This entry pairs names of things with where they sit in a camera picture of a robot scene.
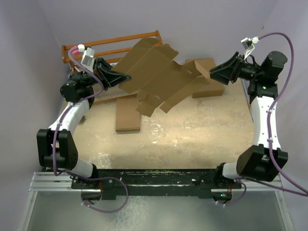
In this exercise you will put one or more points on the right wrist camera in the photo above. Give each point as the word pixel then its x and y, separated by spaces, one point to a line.
pixel 249 45

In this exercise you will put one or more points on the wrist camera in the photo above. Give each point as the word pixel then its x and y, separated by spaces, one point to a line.
pixel 249 45
pixel 87 60

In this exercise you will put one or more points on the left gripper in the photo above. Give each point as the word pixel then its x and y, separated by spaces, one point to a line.
pixel 108 78

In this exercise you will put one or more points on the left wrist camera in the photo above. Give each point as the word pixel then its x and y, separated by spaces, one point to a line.
pixel 87 60

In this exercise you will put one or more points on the large closed cardboard box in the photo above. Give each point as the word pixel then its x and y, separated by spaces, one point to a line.
pixel 213 88

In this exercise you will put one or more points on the wooden rack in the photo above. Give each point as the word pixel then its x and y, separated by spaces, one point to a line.
pixel 80 82

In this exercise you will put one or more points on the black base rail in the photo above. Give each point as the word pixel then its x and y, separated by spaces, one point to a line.
pixel 202 183

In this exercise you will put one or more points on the small pink capped bottle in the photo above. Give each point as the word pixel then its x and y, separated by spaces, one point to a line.
pixel 82 119

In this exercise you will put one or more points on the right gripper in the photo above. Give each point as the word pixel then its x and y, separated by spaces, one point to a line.
pixel 222 73

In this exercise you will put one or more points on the small closed cardboard box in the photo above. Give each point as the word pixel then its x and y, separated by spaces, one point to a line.
pixel 127 118

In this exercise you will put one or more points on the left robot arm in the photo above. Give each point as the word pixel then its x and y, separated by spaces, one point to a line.
pixel 56 146

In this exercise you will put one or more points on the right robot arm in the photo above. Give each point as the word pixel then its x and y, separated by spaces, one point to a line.
pixel 260 161

